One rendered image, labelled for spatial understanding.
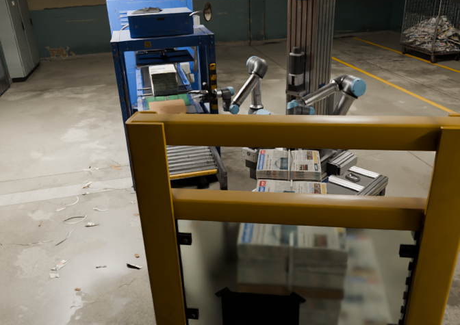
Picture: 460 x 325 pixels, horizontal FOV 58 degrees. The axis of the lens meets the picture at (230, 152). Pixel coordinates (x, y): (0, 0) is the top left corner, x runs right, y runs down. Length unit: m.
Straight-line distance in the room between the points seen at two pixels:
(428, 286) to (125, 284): 2.55
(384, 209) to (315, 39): 2.26
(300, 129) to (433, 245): 0.41
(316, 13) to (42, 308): 2.82
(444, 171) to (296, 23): 2.40
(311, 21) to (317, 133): 2.28
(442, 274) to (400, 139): 0.36
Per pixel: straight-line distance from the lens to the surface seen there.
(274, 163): 2.49
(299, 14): 3.18
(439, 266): 1.10
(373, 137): 0.91
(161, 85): 4.84
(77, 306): 3.30
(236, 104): 3.23
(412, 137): 0.93
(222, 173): 2.97
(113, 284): 3.37
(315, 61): 3.17
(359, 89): 2.95
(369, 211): 1.00
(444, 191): 0.99
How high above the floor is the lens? 2.17
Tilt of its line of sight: 25 degrees down
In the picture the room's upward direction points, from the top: 2 degrees counter-clockwise
